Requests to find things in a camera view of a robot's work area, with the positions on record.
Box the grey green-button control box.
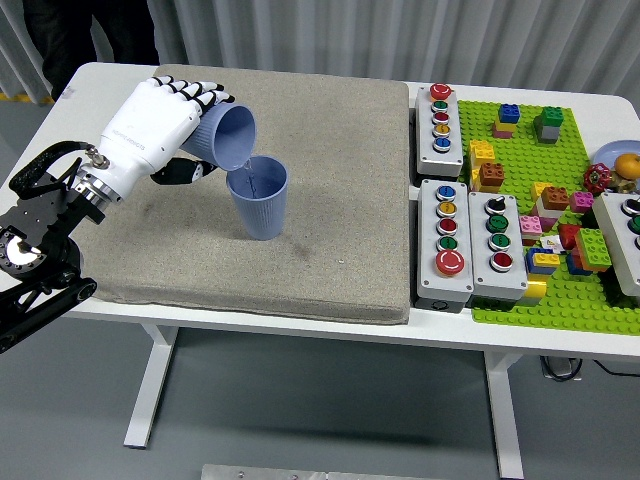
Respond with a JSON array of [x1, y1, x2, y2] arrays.
[[592, 192, 640, 298]]

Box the red toy brick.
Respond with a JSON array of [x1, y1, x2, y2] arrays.
[[557, 223, 584, 251]]

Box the orange fruit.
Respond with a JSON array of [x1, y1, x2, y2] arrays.
[[613, 152, 640, 179]]

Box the yellow round toy brick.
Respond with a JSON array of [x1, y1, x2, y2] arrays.
[[521, 272, 550, 301]]

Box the blue ribbed plastic cup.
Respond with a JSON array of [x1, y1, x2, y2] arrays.
[[225, 155, 290, 242], [180, 103, 257, 173]]

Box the brown toy brick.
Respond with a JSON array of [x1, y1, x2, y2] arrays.
[[541, 186, 571, 212], [478, 162, 506, 189]]

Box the person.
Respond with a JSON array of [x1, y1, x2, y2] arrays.
[[22, 0, 161, 101]]

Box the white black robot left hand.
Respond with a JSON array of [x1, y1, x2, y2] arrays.
[[82, 74, 236, 200]]

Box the white table leg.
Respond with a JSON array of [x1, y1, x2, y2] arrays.
[[483, 352, 526, 480], [123, 323, 179, 450]]

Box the green studded baseplate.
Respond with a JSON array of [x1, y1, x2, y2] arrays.
[[457, 98, 640, 335]]

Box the large green toy brick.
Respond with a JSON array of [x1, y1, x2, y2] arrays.
[[574, 228, 613, 273]]

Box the grey five-button control box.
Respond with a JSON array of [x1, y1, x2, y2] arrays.
[[413, 178, 475, 314], [413, 82, 465, 182]]

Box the grey toy brick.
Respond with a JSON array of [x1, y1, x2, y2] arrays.
[[532, 117, 560, 147]]

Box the black power cable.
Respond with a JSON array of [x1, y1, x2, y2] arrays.
[[592, 359, 640, 376]]

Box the red handwheel brass valve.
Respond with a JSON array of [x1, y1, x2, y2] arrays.
[[583, 163, 640, 196]]

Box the grey-brown cushion mat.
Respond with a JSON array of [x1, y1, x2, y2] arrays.
[[74, 63, 412, 326]]

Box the magenta toy brick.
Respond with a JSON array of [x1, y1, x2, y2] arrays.
[[569, 191, 596, 214]]

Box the grey selector switch control box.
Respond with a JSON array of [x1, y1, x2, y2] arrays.
[[467, 190, 530, 304]]

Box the grey pleated curtain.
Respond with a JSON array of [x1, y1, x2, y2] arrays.
[[0, 0, 640, 104]]

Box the blue plate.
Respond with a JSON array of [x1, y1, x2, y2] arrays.
[[594, 139, 640, 176]]

